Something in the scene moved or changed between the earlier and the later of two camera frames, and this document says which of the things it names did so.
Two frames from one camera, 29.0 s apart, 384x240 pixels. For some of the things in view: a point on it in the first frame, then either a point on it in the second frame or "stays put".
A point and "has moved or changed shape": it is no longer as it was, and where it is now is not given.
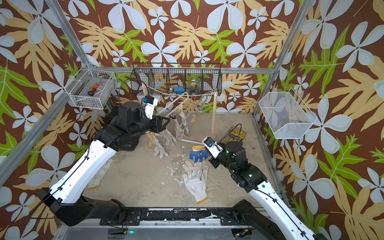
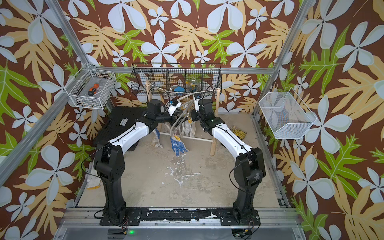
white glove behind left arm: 95,182 stays put
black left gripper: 157,126 -> 173,120
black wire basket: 177,78 stays put
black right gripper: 213,161 -> 194,115
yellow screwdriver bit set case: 234,134 stays put
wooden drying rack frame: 213,94 has moved or changed shape
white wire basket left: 91,88 stays put
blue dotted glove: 198,153 -> 178,145
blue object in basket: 179,90 stays put
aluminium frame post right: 281,54 stays put
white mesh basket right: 288,116 stays put
